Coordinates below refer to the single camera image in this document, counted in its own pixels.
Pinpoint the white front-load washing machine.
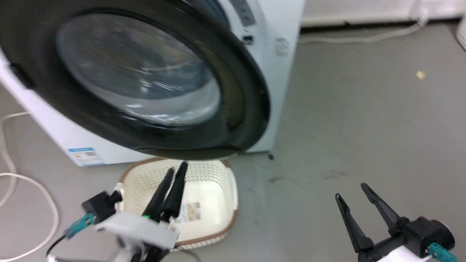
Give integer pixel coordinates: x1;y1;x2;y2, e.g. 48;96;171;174
0;0;305;167

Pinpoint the white corrugated hose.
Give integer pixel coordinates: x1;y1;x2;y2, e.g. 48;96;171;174
299;22;427;45

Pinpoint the black round glass washer door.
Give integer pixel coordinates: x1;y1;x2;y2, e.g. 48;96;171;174
0;0;271;161

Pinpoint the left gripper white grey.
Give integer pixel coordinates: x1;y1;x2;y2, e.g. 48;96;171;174
95;162;189;252

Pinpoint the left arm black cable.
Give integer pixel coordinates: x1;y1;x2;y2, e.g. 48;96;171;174
46;234;68;258

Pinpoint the white floor cable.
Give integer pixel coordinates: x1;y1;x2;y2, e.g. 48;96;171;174
0;112;60;262

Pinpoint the blue white energy label sticker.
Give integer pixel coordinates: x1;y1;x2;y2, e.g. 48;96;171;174
68;147;106;167

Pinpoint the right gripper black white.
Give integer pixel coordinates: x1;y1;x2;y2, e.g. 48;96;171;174
335;183;432;262

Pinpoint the cream plastic laundry basket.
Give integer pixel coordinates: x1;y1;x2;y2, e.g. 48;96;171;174
119;157;239;251

